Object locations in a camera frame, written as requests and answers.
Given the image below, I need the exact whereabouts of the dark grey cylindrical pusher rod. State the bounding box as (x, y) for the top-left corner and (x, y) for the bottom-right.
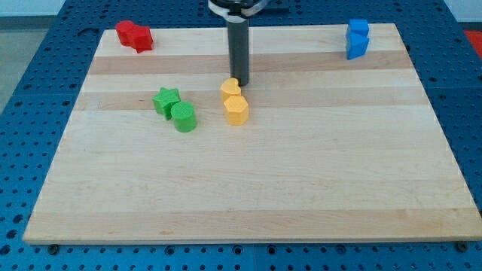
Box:
(227, 16), (249, 86)

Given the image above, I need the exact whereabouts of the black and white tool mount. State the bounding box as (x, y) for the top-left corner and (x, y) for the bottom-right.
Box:
(208, 0), (270, 17)

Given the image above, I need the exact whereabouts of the yellow heart block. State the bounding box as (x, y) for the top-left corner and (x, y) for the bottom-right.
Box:
(220, 78), (242, 102)

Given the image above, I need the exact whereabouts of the yellow hexagon block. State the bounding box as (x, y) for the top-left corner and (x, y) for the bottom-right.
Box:
(224, 96), (249, 126)

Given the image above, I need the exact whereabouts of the red star block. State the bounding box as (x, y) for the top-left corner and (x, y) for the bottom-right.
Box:
(127, 25), (154, 53)

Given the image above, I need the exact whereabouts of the green cylinder block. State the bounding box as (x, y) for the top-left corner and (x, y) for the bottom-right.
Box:
(171, 102), (197, 132)

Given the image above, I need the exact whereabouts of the green star block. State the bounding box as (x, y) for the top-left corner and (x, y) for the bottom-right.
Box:
(152, 87), (181, 120)

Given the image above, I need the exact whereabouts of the blue pentagon block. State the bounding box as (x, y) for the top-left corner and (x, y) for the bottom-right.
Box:
(346, 32), (370, 60)

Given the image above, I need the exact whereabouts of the blue cube block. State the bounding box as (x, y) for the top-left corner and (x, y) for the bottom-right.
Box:
(347, 19), (370, 37)

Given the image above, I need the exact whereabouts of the wooden board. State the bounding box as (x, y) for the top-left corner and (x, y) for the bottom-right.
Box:
(23, 23), (481, 245)

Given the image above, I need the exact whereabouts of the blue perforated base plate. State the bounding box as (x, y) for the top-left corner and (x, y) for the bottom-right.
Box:
(1, 0), (481, 270)

